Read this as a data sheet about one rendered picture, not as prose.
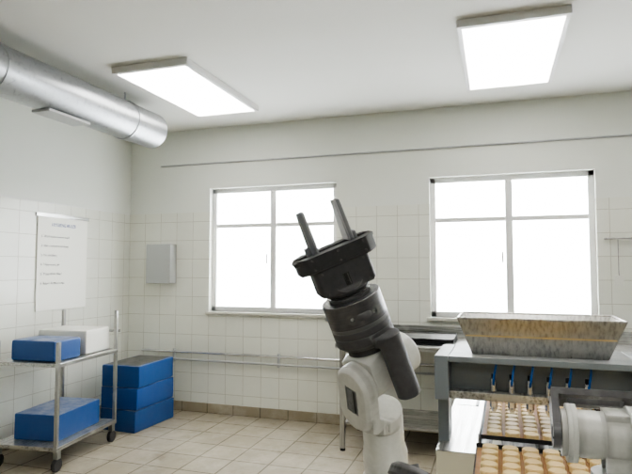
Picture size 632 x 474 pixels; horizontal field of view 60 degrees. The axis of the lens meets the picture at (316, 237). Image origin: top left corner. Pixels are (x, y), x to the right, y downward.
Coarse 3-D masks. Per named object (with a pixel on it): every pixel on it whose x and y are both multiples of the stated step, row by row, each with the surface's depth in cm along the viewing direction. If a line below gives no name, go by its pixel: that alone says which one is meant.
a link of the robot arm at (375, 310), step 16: (352, 240) 77; (368, 240) 77; (304, 256) 79; (320, 256) 76; (336, 256) 76; (352, 256) 77; (368, 256) 78; (304, 272) 76; (320, 272) 76; (336, 272) 77; (352, 272) 77; (368, 272) 78; (320, 288) 77; (336, 288) 77; (352, 288) 77; (368, 288) 78; (336, 304) 78; (352, 304) 76; (368, 304) 76; (384, 304) 79; (336, 320) 77; (352, 320) 76; (368, 320) 76
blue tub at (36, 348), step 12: (36, 336) 440; (48, 336) 440; (60, 336) 440; (12, 348) 419; (24, 348) 416; (36, 348) 414; (48, 348) 411; (72, 348) 429; (24, 360) 418; (36, 360) 414; (48, 360) 411
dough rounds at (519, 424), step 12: (504, 408) 233; (516, 408) 226; (540, 408) 226; (492, 420) 208; (504, 420) 215; (516, 420) 208; (528, 420) 208; (540, 420) 210; (492, 432) 194; (504, 432) 200; (516, 432) 193; (528, 432) 193; (540, 432) 200
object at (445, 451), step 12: (456, 408) 258; (468, 408) 258; (480, 408) 258; (456, 420) 237; (468, 420) 237; (456, 432) 221; (468, 432) 221; (444, 444) 205; (456, 444) 205; (468, 444) 205; (504, 444) 205; (516, 444) 205; (528, 444) 205; (444, 456) 199; (456, 456) 197; (468, 456) 196; (444, 468) 198; (456, 468) 197; (468, 468) 196
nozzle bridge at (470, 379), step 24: (456, 360) 199; (480, 360) 196; (504, 360) 193; (528, 360) 191; (552, 360) 190; (576, 360) 190; (600, 360) 190; (624, 360) 190; (456, 384) 206; (480, 384) 204; (504, 384) 201; (552, 384) 196; (576, 384) 193; (600, 384) 191; (624, 384) 188
